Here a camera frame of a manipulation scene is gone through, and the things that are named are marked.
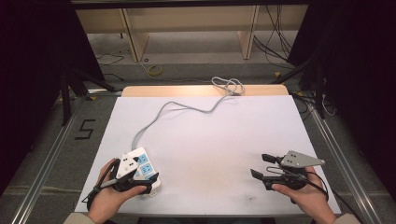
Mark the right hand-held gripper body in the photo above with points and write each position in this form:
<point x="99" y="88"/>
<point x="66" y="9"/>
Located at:
<point x="291" y="174"/>

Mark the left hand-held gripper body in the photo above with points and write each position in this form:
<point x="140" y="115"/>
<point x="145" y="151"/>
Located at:
<point x="126" y="169"/>

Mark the white power strip blue sockets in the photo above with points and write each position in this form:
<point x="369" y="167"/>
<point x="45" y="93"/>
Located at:
<point x="144" y="165"/>

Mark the person's right hand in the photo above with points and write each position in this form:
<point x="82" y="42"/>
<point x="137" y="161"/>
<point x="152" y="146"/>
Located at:
<point x="306" y="199"/>

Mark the person's left hand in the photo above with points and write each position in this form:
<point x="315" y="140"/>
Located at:
<point x="107" y="196"/>

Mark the white table mat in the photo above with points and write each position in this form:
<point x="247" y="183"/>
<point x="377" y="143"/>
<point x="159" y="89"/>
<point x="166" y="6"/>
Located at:
<point x="205" y="146"/>

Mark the wooden table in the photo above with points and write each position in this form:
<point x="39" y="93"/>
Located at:
<point x="186" y="90"/>

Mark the black metal stand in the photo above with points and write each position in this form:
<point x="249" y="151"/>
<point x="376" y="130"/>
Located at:
<point x="73" y="84"/>
<point x="311" y="77"/>

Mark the yellow tape roll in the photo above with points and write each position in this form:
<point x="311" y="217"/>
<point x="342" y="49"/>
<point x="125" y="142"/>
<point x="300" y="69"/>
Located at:
<point x="154" y="70"/>

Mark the aluminium floor rail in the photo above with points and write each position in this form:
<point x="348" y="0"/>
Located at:
<point x="345" y="161"/>
<point x="46" y="161"/>

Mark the wooden shelf frame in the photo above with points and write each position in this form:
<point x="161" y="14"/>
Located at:
<point x="186" y="21"/>

